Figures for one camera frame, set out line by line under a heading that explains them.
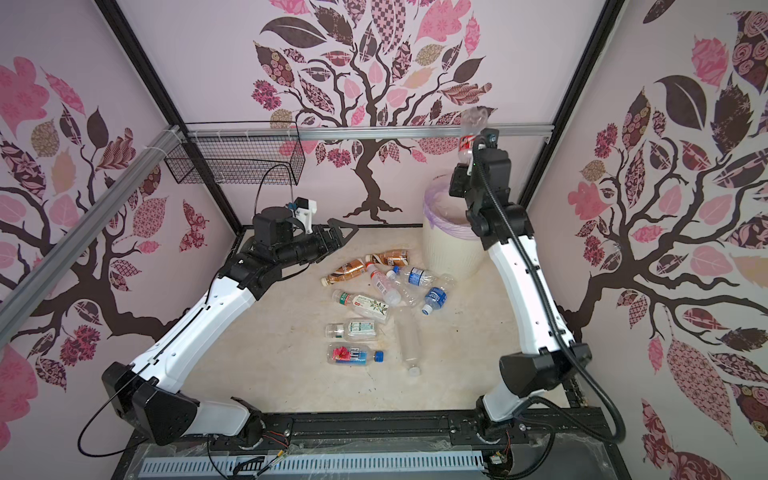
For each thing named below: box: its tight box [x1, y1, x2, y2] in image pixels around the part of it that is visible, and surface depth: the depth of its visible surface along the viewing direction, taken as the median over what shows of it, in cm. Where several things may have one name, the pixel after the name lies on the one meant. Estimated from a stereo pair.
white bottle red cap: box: [365, 262, 402, 307], surface depth 97 cm
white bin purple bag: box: [422, 172, 485, 281], surface depth 89 cm
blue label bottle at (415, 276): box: [386, 266, 442, 287], surface depth 102 cm
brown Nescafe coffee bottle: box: [321, 258, 367, 287], surface depth 103 cm
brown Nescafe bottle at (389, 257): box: [364, 250, 410, 266], surface depth 107 cm
